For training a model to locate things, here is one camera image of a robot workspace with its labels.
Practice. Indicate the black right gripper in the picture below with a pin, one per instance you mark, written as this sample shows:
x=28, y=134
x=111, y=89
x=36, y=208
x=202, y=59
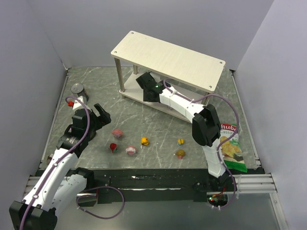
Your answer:
x=144, y=81

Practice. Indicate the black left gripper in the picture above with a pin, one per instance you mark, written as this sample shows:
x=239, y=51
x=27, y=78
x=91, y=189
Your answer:
x=95, y=117

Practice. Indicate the pink round toy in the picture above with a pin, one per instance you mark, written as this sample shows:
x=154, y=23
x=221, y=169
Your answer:
x=117, y=133

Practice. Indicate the pink white toy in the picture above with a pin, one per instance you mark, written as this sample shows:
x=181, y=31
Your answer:
x=131, y=150

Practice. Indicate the yellow duck burger toy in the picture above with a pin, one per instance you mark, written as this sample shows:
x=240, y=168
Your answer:
x=144, y=141

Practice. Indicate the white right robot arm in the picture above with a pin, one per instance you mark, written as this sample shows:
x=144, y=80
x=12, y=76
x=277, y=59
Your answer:
x=206, y=126

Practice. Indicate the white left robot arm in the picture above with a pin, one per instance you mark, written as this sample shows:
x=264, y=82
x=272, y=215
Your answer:
x=41, y=207

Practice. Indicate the two-tier white wooden shelf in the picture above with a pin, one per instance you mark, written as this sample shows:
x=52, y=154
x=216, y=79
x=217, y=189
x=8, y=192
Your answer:
x=138, y=53

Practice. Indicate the small dark metal can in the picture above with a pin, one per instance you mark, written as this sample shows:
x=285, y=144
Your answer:
x=78, y=90

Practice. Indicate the red cherry toy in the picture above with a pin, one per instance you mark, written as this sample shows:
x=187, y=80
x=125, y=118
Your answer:
x=113, y=147

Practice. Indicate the small yellow blue toy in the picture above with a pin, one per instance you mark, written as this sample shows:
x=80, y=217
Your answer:
x=180, y=141

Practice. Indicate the brown snack packet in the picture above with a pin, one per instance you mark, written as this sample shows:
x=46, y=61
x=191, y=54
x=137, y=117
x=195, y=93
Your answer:
x=49, y=159

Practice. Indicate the olive brown pink toy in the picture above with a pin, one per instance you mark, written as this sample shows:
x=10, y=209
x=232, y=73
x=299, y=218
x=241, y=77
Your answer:
x=180, y=154

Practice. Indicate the green cassava chips bag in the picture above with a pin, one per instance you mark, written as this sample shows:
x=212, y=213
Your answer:
x=231, y=149

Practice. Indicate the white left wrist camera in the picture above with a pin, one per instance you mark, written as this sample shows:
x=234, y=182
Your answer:
x=80, y=104

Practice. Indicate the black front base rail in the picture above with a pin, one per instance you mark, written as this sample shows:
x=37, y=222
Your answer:
x=136, y=185

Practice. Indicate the aluminium frame rail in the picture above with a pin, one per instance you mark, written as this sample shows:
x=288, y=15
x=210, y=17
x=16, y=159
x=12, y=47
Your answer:
x=255, y=184

